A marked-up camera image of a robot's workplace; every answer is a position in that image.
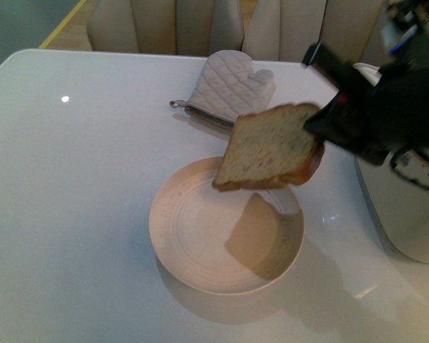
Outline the white toaster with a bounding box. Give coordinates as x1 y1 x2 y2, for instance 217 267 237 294
352 62 429 266

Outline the slice of toast bread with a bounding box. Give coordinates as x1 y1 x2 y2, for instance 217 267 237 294
212 103 325 192

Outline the grey quilted oven mitt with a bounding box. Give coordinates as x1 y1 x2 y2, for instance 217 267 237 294
169 50 276 130

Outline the beige chair right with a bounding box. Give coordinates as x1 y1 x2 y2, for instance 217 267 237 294
242 0 384 62

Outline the beige chair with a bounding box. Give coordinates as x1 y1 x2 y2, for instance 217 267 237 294
242 0 384 62
87 0 245 56

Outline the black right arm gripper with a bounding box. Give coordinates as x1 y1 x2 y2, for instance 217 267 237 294
302 42 429 165

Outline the beige chair left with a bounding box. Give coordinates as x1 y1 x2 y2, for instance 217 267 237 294
87 0 245 56

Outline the beige ceramic plate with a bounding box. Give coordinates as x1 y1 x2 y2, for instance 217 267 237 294
149 156 305 295

